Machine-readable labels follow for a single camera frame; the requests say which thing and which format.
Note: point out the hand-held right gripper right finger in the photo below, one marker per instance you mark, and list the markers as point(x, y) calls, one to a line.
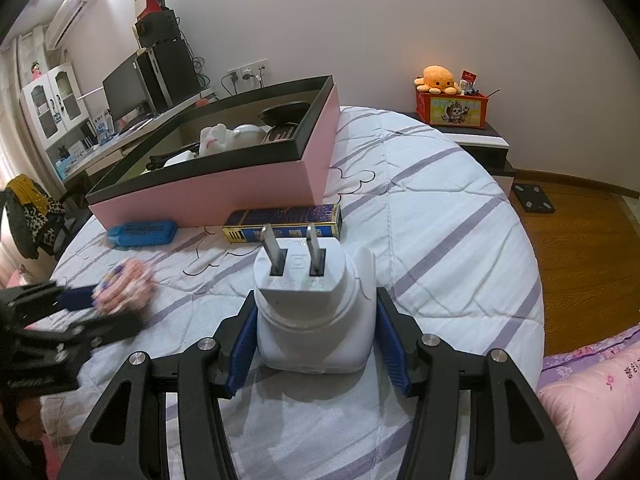
point(395, 355)

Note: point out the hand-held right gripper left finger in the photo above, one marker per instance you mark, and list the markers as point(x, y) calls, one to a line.
point(240, 355)

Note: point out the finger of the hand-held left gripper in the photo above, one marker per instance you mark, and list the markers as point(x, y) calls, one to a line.
point(75, 299)
point(110, 327)

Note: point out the pink brick toy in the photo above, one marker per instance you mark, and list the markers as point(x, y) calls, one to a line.
point(125, 287)

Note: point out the white plug adapter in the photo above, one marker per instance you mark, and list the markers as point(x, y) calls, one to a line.
point(315, 330)

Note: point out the black hair clip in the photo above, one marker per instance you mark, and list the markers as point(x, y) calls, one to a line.
point(160, 160)

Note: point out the pink box with black rim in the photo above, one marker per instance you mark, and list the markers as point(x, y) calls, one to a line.
point(210, 192)

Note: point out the white animal figurine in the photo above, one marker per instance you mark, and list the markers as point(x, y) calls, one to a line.
point(215, 140)

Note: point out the person's left hand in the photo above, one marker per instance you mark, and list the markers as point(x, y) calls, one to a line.
point(27, 417)

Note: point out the blue highlighter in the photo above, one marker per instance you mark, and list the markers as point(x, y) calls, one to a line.
point(142, 233)

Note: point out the office chair with clothes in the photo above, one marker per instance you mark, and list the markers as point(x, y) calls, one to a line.
point(32, 215)

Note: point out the dark blue gold tin box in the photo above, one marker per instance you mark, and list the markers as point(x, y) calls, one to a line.
point(285, 222)

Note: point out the white desk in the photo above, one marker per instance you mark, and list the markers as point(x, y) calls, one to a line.
point(110, 152)

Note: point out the blue white carton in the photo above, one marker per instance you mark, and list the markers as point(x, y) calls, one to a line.
point(103, 127)

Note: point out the small white box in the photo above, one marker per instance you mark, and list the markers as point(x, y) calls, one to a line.
point(180, 159)

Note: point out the white glass-door cabinet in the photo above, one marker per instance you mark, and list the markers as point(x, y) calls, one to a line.
point(52, 105)

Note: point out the pink floral pillow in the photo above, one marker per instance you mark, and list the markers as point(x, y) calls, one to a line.
point(595, 400)

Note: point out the black bathroom scale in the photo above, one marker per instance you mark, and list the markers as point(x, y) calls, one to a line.
point(534, 197)

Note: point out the black computer monitor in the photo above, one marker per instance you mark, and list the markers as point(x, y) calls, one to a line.
point(125, 90)

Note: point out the white nightstand with dark top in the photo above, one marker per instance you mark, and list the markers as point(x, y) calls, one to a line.
point(487, 147)

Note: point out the black computer tower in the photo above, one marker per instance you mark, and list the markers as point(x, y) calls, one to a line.
point(170, 75)

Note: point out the red storage crate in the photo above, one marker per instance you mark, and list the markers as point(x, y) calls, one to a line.
point(452, 110)

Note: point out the orange octopus plush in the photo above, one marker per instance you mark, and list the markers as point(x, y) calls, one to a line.
point(439, 80)

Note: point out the black box on tower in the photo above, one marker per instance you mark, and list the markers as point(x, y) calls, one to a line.
point(157, 27)

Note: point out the white air conditioner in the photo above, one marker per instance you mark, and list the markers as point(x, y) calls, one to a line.
point(70, 12)

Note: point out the red triangular box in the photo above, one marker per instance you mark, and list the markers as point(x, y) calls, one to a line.
point(147, 2)

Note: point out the white wall outlet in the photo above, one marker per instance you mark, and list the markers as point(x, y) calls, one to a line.
point(248, 70)

